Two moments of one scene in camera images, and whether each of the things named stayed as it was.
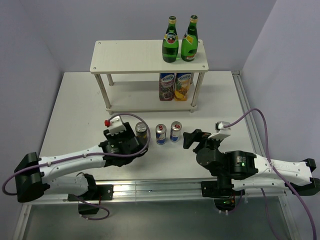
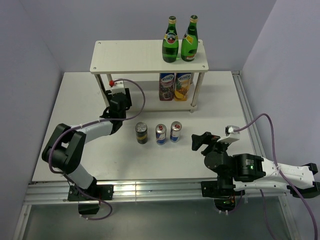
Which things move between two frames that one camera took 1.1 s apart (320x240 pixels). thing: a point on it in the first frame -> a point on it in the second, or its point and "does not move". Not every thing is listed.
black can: [141, 132] does not move
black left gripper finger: [129, 130] -> [128, 97]
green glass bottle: [170, 45] does not move
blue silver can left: [160, 134] does not move
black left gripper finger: [107, 136] -> [109, 96]
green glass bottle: [190, 41] does not move
